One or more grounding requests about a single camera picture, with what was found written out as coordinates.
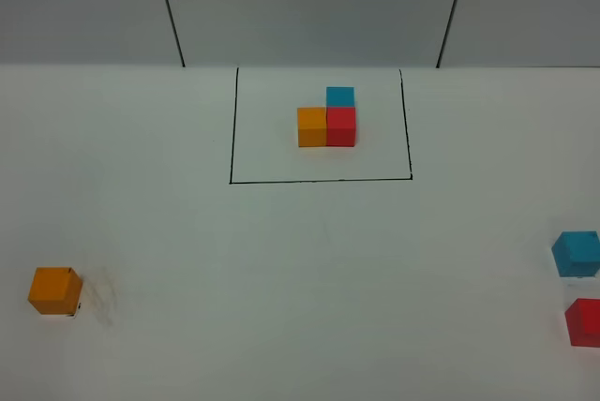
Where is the orange template block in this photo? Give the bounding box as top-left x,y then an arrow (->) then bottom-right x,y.
297,107 -> 327,147

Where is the red template block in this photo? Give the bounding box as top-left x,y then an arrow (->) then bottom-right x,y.
326,107 -> 357,147

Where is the blue template block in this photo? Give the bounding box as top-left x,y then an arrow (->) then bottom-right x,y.
326,87 -> 355,108

